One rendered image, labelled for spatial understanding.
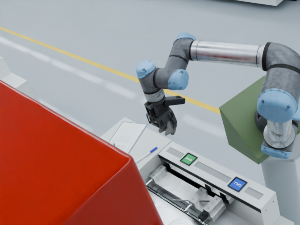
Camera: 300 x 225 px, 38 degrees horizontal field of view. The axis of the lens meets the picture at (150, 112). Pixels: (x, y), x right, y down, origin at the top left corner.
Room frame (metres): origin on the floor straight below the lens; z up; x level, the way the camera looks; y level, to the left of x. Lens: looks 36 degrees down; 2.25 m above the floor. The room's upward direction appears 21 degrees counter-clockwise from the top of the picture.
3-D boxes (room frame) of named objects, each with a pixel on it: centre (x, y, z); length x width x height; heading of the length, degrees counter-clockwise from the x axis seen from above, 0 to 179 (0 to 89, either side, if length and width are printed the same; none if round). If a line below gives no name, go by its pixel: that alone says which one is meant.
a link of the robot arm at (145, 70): (1.37, -0.05, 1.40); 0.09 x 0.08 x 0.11; 46
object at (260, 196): (1.22, -0.14, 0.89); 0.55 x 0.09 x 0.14; 30
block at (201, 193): (1.18, -0.06, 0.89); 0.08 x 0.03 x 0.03; 120
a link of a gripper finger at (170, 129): (1.35, -0.05, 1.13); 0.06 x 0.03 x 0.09; 120
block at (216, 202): (1.11, -0.10, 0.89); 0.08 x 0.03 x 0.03; 120
